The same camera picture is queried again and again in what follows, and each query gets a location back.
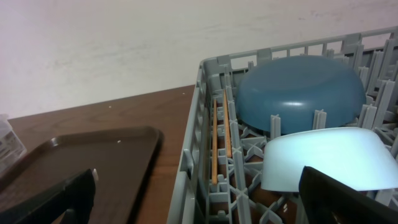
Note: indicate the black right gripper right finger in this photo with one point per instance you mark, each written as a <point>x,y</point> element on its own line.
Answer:
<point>326,200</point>

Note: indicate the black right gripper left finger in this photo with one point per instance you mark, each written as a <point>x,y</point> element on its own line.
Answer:
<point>72,198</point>

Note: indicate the light blue bowl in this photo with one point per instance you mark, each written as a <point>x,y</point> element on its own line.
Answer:
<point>356,157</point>

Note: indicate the dark blue plate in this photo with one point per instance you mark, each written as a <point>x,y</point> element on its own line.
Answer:
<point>293,88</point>

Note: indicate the grey dishwasher rack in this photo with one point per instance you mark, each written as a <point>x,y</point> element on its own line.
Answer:
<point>238,196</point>

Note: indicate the brown serving tray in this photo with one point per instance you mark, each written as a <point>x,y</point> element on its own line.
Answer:
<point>121,157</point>

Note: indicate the clear plastic bin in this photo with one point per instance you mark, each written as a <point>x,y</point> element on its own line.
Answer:
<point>12,149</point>

